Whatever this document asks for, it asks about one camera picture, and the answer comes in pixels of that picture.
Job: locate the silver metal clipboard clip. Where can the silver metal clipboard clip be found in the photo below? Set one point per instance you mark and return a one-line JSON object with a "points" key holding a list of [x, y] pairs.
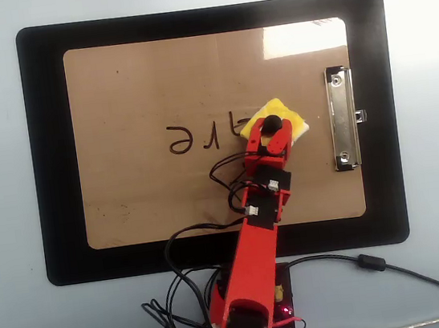
{"points": [[340, 115]]}

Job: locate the yellow sponge with black knob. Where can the yellow sponge with black knob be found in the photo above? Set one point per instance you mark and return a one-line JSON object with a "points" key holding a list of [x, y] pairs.
{"points": [[281, 107]]}

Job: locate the black rectangular desk mat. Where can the black rectangular desk mat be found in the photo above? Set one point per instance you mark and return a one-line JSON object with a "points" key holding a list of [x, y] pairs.
{"points": [[52, 153]]}

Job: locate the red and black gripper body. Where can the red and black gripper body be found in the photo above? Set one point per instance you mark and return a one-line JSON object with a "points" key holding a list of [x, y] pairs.
{"points": [[269, 173]]}

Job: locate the red robot arm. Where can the red robot arm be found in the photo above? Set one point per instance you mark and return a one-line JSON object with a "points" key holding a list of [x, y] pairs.
{"points": [[253, 264]]}

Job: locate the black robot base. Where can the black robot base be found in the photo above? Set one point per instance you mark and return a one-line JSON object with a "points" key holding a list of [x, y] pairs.
{"points": [[285, 280]]}

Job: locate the brown clipboard board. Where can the brown clipboard board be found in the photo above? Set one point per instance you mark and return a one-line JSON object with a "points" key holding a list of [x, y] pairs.
{"points": [[132, 82]]}

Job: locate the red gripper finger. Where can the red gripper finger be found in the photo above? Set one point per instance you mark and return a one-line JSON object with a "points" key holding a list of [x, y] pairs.
{"points": [[254, 139], [281, 141]]}

